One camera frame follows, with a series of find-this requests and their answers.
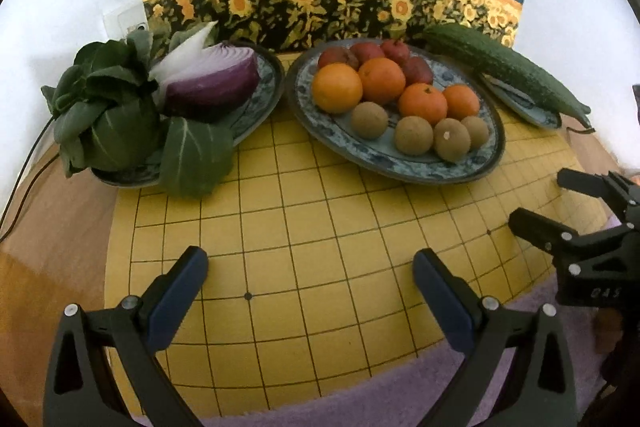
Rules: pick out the orange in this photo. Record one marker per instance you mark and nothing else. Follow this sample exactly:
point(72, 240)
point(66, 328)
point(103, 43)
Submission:
point(423, 103)
point(382, 80)
point(337, 88)
point(461, 102)

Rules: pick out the oval blue patterned plate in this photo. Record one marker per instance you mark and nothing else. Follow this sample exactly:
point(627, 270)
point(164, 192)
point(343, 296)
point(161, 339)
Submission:
point(260, 97)

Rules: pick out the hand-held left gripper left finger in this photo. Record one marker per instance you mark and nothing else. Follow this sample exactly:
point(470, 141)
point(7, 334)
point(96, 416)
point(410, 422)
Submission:
point(180, 297)

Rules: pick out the small blue patterned plate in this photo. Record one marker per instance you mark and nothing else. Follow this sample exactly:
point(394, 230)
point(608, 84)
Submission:
point(520, 104)

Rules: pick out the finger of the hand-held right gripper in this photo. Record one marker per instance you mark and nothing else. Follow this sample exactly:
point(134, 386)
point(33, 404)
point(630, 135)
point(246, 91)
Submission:
point(585, 179)
point(537, 227)

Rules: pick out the white wall socket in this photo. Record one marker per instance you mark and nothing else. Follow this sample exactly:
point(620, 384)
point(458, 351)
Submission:
point(127, 24)

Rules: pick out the large blue patterned plate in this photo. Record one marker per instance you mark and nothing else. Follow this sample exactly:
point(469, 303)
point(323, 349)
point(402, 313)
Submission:
point(325, 132)

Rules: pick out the green bok choy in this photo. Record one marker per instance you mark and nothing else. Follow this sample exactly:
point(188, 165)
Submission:
point(120, 122)

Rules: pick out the white onion wedge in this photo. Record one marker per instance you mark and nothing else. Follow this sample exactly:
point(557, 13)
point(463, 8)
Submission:
point(185, 52)

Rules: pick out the red apple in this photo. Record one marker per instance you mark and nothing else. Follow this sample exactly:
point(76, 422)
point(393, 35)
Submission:
point(336, 57)
point(417, 70)
point(396, 50)
point(367, 51)

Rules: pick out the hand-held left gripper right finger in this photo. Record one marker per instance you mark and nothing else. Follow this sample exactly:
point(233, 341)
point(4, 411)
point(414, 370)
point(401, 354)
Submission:
point(442, 302)

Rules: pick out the yellow grid game board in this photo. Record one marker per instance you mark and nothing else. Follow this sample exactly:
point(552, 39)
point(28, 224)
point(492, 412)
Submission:
point(325, 257)

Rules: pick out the green bumpy cucumber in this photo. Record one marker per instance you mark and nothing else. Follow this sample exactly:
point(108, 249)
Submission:
point(510, 67)

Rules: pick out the halved red onion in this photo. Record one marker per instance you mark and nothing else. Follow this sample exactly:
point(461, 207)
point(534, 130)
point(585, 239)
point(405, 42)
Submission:
point(215, 82)

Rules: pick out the purple fluffy towel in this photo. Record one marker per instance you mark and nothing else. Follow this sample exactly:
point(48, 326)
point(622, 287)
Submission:
point(380, 399)

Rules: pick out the brown kiwi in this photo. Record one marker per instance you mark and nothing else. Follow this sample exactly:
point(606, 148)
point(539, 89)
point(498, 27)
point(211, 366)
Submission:
point(369, 119)
point(451, 139)
point(479, 131)
point(413, 134)

